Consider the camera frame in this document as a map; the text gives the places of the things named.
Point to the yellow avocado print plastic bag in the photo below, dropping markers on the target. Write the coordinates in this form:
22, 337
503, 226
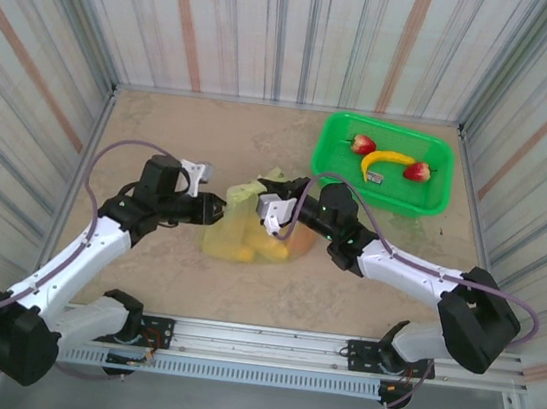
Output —
228, 239

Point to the orange fake fruit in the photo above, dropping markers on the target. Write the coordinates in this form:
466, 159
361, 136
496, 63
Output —
304, 241

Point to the green plastic mesh basket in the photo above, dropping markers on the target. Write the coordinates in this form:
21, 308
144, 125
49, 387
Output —
442, 151

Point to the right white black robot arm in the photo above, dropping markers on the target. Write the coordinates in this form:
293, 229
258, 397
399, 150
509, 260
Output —
410, 273

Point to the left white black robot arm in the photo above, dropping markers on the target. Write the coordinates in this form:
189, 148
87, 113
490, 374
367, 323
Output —
69, 258

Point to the curved yellow fake banana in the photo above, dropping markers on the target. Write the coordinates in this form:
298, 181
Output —
386, 156

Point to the red strawberry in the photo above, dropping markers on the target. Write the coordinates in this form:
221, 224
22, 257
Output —
363, 145
418, 172

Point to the small controller circuit board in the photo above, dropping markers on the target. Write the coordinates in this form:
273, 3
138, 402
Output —
132, 360
393, 389

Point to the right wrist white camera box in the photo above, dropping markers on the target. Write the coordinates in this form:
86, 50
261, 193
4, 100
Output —
273, 209

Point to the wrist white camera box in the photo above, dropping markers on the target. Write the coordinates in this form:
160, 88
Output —
273, 209
196, 174

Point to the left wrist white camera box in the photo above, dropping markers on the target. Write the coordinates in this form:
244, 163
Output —
196, 174

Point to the aluminium frame rail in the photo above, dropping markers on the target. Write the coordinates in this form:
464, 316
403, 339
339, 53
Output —
260, 344

